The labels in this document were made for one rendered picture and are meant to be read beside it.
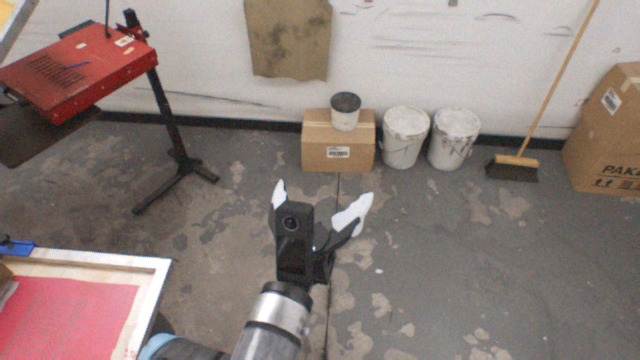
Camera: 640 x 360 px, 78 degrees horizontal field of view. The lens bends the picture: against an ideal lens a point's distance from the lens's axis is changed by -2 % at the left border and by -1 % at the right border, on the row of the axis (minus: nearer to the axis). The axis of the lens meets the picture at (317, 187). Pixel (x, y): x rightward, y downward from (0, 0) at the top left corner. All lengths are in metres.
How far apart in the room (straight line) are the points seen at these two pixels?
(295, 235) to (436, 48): 2.32
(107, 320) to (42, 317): 0.21
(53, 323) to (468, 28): 2.48
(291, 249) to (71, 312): 1.08
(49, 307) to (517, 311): 2.22
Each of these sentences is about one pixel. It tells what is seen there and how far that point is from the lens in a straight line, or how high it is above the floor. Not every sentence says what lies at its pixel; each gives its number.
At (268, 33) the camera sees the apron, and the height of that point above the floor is 0.88.
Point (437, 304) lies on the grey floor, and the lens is 2.44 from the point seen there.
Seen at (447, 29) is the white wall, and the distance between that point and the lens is 2.68.
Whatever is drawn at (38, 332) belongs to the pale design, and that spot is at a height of 0.95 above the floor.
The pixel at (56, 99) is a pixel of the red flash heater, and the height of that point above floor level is 1.10.
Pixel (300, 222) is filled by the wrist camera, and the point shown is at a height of 1.75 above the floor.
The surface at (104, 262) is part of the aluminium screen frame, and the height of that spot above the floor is 0.99.
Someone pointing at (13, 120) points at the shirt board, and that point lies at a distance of 2.32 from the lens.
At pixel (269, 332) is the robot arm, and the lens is 0.50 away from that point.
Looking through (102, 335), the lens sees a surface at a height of 0.95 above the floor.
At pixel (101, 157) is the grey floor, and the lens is 3.40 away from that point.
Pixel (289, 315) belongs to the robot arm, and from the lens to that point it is 0.51.
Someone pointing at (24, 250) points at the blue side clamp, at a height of 1.00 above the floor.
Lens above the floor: 2.16
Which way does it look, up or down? 51 degrees down
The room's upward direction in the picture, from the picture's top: straight up
